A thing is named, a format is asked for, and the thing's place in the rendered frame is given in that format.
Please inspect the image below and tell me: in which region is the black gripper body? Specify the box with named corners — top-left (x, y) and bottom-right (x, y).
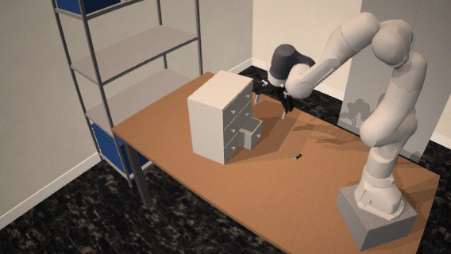
top-left (266, 81), bottom-right (285, 96)

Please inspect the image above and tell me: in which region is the grey small chest of drawers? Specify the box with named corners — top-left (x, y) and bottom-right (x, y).
top-left (187, 70), bottom-right (253, 165)

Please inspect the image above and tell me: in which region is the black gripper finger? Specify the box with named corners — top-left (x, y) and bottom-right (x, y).
top-left (252, 79), bottom-right (272, 104)
top-left (275, 91), bottom-right (294, 119)

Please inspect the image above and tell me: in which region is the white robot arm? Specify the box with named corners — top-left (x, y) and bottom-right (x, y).
top-left (266, 11), bottom-right (427, 221)

